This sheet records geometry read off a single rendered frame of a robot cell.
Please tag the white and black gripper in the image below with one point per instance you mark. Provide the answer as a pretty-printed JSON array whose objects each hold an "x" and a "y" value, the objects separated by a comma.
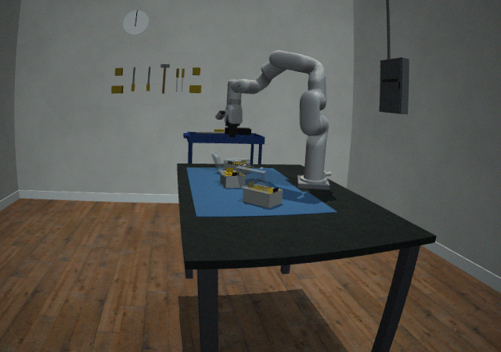
[{"x": 233, "y": 118}]

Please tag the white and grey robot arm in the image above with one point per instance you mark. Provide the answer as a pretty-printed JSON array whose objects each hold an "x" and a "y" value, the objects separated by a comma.
[{"x": 311, "y": 102}]

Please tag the blue bench mat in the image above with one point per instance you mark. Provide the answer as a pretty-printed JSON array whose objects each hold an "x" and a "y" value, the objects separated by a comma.
[{"x": 212, "y": 199}]

